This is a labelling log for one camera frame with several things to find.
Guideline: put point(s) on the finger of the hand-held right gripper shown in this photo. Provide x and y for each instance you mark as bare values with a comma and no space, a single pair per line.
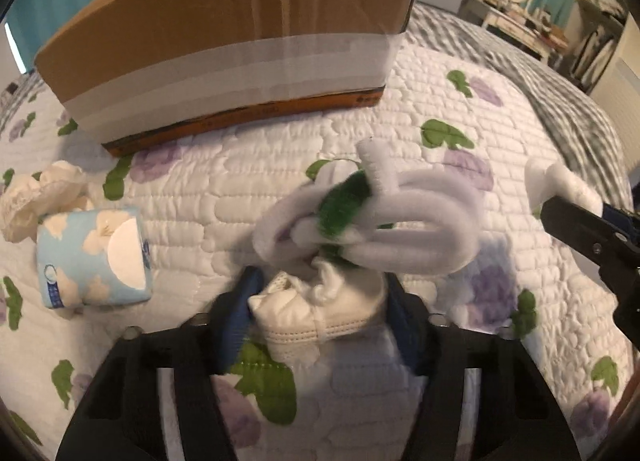
580,228
620,217

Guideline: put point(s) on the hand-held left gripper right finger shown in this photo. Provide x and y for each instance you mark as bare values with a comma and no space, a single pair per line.
406,336

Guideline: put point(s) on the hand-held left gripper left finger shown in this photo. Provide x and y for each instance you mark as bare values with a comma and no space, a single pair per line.
239,313

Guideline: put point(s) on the white fuzzy soft piece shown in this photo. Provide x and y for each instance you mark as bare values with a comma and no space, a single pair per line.
555,181

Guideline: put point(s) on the white and green chenille bundle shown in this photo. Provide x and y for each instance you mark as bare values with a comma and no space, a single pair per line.
380,228

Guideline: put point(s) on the cardboard box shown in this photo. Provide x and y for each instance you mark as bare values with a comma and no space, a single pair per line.
230,41

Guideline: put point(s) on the white floral quilted blanket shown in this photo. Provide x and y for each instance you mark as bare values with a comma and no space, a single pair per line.
500,166

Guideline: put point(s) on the grey checkered blanket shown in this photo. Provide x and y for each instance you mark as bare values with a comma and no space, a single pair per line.
560,91

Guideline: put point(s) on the blue cloud-print tissue pack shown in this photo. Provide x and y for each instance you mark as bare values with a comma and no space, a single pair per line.
92,258

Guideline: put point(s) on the crumpled white lace cloth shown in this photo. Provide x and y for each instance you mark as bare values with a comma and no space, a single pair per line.
37,196

